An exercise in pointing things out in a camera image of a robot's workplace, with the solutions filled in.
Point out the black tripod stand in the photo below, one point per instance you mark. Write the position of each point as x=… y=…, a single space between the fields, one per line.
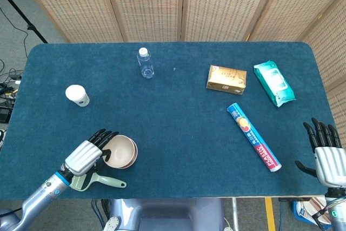
x=24 y=18

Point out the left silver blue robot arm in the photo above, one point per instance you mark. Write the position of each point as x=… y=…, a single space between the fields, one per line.
x=40 y=193

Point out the woven rattan folding screen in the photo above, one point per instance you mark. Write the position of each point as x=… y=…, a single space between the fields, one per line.
x=216 y=3

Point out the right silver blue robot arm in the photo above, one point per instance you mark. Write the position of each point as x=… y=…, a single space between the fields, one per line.
x=336 y=209

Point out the blue plastic wrap roll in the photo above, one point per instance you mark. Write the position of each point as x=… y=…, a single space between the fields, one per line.
x=254 y=136

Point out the gold tissue pack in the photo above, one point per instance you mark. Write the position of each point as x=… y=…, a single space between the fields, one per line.
x=227 y=79

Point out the green wet wipes pack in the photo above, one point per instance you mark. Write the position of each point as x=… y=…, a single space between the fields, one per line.
x=274 y=83

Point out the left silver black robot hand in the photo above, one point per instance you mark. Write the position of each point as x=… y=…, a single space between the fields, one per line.
x=82 y=158

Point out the black power adapter box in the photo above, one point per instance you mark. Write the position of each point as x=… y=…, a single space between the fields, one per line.
x=5 y=114

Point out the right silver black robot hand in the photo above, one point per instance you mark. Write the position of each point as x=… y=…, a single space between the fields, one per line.
x=329 y=163

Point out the dark blue table cloth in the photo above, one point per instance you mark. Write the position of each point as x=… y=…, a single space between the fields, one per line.
x=175 y=133

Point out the off-white bowl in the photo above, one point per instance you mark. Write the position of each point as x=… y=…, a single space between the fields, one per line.
x=136 y=153
x=120 y=151

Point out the blue white bag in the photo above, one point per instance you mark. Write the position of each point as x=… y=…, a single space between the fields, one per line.
x=305 y=212

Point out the blue-grey robot torso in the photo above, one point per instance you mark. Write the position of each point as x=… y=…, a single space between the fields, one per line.
x=167 y=214

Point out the clear plastic bottle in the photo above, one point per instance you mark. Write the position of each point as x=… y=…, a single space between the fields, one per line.
x=146 y=66

